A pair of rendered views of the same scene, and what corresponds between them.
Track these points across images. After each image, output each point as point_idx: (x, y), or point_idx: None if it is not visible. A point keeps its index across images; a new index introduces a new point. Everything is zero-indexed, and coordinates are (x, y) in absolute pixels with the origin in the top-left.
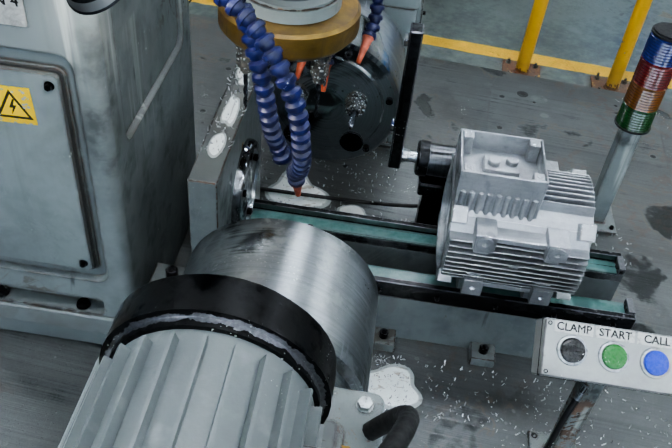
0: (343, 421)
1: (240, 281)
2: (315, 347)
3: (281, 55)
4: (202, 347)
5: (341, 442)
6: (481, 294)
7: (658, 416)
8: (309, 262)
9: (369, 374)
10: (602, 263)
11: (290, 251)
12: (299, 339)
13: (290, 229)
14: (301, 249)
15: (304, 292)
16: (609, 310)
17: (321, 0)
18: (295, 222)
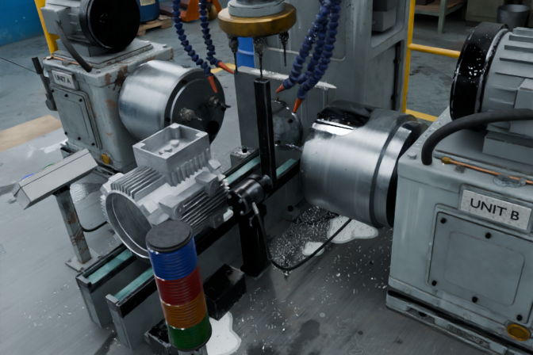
0: (99, 69)
1: None
2: (82, 4)
3: None
4: None
5: (93, 65)
6: None
7: (44, 324)
8: (163, 74)
9: (130, 115)
10: (126, 295)
11: (171, 70)
12: None
13: (182, 70)
14: (170, 72)
15: (151, 71)
16: (96, 273)
17: (233, 3)
18: (185, 72)
